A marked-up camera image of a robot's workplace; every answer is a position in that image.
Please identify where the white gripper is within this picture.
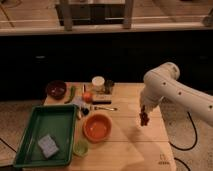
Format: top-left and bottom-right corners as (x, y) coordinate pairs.
(140, 88), (162, 113)

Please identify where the dark grape bunch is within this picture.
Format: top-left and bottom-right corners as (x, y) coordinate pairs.
(140, 107), (149, 126)

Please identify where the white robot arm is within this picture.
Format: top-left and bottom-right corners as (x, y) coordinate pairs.
(140, 62), (213, 127)

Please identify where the orange red bowl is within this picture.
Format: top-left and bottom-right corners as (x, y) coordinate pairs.
(82, 114), (112, 143)

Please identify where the dark maroon bowl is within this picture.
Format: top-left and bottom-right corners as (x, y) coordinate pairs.
(46, 80), (67, 100)

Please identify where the dark glass jar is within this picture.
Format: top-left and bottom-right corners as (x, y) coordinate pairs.
(104, 80), (115, 94)

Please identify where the black brown brush block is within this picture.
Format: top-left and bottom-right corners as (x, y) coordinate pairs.
(92, 95), (112, 104)

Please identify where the white lidded jar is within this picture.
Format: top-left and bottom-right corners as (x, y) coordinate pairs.
(92, 76), (105, 93)

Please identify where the metal spoon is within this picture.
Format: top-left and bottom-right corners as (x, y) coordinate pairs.
(90, 106), (118, 111)

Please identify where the orange tomato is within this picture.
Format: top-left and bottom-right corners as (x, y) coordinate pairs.
(82, 92), (92, 103)

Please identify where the small dark toy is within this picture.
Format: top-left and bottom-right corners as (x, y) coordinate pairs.
(81, 107), (89, 116)

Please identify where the small green cup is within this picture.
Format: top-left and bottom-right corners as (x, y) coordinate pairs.
(73, 139), (88, 157)

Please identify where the green plastic tray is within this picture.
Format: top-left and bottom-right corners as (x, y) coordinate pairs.
(14, 105), (78, 168)

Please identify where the blue grey sponge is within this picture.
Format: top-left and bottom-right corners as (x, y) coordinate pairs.
(38, 134), (59, 158)

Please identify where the black power cable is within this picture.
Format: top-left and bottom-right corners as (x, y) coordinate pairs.
(168, 111), (199, 152)

